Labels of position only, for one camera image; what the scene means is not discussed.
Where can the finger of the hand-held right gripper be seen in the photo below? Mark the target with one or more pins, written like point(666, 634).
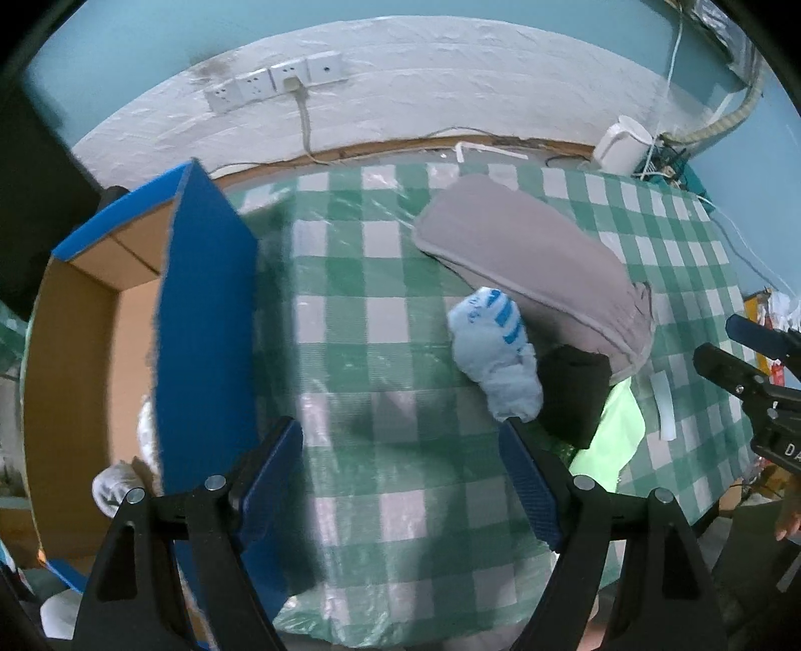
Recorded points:
point(726, 369)
point(760, 335)

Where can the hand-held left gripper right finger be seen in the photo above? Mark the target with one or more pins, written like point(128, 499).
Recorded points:
point(532, 488)

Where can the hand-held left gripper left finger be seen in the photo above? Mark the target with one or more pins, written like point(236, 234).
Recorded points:
point(275, 476)

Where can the light green cloth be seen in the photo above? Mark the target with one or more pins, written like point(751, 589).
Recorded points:
point(616, 432)

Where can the black cloth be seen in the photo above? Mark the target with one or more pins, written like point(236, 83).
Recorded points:
point(572, 394)

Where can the light blue sock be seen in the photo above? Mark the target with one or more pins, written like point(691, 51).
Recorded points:
point(494, 350)

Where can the blue cardboard box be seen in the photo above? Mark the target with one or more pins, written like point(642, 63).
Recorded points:
point(200, 325)

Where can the grey cloth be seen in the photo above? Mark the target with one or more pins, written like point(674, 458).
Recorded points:
point(532, 250)

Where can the person's right hand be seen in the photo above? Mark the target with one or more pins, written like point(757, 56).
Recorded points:
point(787, 516)

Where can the yellow packet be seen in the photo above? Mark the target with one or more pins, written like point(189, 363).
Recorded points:
point(773, 313)

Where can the white paper strip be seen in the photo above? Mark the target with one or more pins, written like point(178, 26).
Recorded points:
point(663, 400)

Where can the green checked tablecloth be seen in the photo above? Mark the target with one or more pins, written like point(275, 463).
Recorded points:
point(400, 388)

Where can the white sock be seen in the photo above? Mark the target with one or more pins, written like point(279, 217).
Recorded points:
point(116, 488)

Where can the teal plastic basket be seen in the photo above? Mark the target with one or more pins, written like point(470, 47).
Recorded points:
point(693, 178)

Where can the white electric kettle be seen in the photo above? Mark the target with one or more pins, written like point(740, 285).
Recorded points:
point(619, 147)

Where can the black cylinder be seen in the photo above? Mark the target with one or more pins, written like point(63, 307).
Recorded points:
point(114, 197)

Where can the white plastic trunking piece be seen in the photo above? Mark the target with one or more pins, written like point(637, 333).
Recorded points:
point(488, 150)

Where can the black cabinet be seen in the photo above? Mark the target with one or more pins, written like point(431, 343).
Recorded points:
point(37, 200)

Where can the white wall socket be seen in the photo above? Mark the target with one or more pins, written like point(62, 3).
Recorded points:
point(289, 75)
point(223, 98)
point(255, 86)
point(324, 67)

